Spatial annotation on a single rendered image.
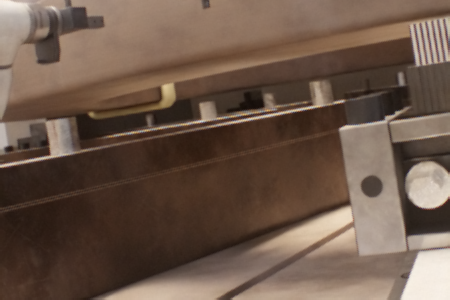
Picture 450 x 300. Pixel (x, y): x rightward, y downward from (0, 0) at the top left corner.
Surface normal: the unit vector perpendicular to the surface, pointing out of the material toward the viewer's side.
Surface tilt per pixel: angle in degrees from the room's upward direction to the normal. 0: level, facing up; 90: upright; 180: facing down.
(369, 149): 90
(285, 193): 90
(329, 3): 90
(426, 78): 90
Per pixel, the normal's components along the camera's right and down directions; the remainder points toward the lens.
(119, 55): -0.59, 0.11
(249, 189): 0.73, -0.11
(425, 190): -0.33, 0.06
